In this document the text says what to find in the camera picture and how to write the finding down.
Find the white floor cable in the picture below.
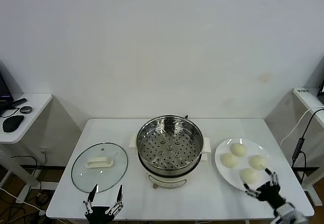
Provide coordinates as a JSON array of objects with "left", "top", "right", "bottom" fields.
[{"left": 0, "top": 187, "right": 48, "bottom": 214}]

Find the glass lid with cream handle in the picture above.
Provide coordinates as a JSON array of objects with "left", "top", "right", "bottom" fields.
[{"left": 70, "top": 142, "right": 129, "bottom": 193}]

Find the black floor cable bundle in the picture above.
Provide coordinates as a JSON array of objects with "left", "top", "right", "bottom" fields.
[{"left": 0, "top": 191, "right": 53, "bottom": 224}]

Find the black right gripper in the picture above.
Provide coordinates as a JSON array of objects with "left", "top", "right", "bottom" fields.
[{"left": 241, "top": 167, "right": 287, "bottom": 210}]

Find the white side desk with laptop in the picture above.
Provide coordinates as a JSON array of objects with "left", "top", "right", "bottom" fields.
[{"left": 0, "top": 93, "right": 59, "bottom": 204}]

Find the white steamed baozi bun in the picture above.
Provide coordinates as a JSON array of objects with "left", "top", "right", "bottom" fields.
[
  {"left": 221, "top": 153, "right": 238, "bottom": 168},
  {"left": 249, "top": 155, "right": 267, "bottom": 170},
  {"left": 239, "top": 168, "right": 259, "bottom": 185},
  {"left": 230, "top": 143, "right": 248, "bottom": 157}
]

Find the stainless steel steamer basket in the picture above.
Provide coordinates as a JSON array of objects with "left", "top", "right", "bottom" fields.
[{"left": 136, "top": 116, "right": 204, "bottom": 172}]

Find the black desk cable loop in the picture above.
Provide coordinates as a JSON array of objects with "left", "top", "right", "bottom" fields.
[{"left": 0, "top": 106, "right": 21, "bottom": 118}]

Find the white hanging cable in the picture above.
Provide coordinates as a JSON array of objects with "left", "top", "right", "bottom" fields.
[{"left": 279, "top": 107, "right": 324, "bottom": 148}]

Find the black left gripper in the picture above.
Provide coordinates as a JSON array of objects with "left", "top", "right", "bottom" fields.
[{"left": 83, "top": 184, "right": 125, "bottom": 222}]

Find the white round plate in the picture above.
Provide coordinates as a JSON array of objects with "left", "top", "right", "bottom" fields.
[{"left": 214, "top": 138, "right": 278, "bottom": 193}]

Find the white side desk with label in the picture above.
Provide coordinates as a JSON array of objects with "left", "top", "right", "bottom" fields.
[{"left": 291, "top": 86, "right": 324, "bottom": 206}]

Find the black computer mouse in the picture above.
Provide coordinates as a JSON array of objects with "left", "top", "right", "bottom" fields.
[{"left": 2, "top": 115, "right": 25, "bottom": 133}]

